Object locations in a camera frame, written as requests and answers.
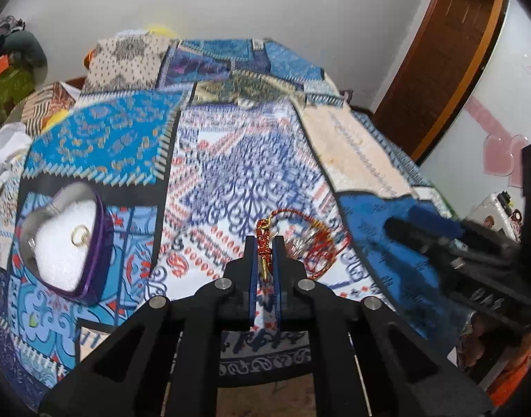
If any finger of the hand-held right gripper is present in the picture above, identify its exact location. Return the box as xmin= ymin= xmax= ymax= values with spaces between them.
xmin=405 ymin=205 xmax=466 ymax=239
xmin=384 ymin=216 xmax=455 ymax=265

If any white cloth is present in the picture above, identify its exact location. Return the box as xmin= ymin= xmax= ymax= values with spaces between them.
xmin=0 ymin=122 xmax=32 ymax=209

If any blue patchwork printed blanket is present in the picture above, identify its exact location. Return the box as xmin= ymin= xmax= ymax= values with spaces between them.
xmin=0 ymin=37 xmax=475 ymax=404

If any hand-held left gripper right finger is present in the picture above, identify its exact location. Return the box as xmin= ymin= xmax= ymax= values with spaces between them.
xmin=272 ymin=235 xmax=495 ymax=417

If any purple heart-shaped jewelry box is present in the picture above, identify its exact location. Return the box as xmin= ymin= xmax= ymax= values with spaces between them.
xmin=16 ymin=181 xmax=115 ymax=307

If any red and gold cord necklace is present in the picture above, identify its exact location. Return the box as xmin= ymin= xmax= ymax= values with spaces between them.
xmin=255 ymin=209 xmax=352 ymax=281

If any pink heart wall sticker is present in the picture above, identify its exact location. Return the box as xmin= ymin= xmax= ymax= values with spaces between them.
xmin=465 ymin=96 xmax=529 ymax=187

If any white plastic container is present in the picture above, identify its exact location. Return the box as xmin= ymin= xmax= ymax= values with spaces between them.
xmin=463 ymin=191 xmax=523 ymax=242

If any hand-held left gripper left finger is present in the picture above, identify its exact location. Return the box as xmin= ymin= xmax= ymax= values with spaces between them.
xmin=37 ymin=235 xmax=260 ymax=417

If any brown wooden door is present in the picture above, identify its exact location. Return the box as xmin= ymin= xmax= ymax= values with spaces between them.
xmin=372 ymin=0 xmax=509 ymax=163

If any green clothing pile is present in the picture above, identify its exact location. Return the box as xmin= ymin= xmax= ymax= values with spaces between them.
xmin=0 ymin=16 xmax=48 ymax=126

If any gold ring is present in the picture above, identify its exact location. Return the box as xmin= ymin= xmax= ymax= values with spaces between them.
xmin=70 ymin=224 xmax=91 ymax=246

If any orange cloth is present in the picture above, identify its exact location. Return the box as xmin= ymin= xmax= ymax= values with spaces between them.
xmin=487 ymin=330 xmax=531 ymax=407

